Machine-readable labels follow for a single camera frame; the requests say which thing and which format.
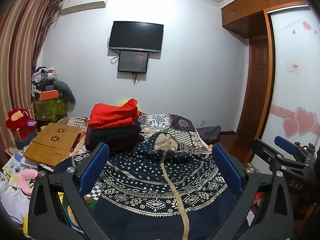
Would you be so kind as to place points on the navy folded garment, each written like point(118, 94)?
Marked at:
point(117, 131)

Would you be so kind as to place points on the orange box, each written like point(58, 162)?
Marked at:
point(48, 95)

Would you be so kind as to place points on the maroon folded garment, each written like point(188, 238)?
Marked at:
point(112, 142)

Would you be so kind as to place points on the red plush toy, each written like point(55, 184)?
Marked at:
point(20, 120)

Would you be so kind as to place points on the yellow green printed cloth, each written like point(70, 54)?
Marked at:
point(70, 210)

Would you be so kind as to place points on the striped brown curtain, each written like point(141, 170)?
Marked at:
point(20, 42)

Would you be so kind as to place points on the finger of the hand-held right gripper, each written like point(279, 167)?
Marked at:
point(285, 143)
point(262, 152)

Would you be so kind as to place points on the small black wall monitor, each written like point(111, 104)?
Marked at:
point(133, 62)

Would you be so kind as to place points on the red folded garment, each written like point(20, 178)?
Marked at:
point(112, 115)

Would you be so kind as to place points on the wooden overhead cabinet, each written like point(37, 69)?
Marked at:
point(247, 10)

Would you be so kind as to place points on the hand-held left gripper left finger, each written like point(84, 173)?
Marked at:
point(96, 165)

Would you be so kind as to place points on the large black wall television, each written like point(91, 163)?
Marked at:
point(136, 35)

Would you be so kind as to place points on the dark grey bag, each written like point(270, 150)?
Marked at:
point(208, 133)

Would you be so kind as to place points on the pile of books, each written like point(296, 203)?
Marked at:
point(15, 165)

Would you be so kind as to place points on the white air conditioner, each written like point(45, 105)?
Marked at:
point(82, 2)

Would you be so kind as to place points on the wooden lap desk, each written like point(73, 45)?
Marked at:
point(50, 142)

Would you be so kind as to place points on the patchwork printed bedsheet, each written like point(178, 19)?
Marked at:
point(180, 127)

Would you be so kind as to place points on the pink plush toy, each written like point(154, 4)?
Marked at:
point(26, 177)

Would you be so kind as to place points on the pile of clothes and papers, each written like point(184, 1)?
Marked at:
point(43, 77)

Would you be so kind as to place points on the dark grey cloth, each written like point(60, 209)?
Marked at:
point(65, 90)

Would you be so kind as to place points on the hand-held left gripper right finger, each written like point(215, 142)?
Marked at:
point(227, 167)

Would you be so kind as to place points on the navy patterned hooded garment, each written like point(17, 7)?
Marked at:
point(150, 180)

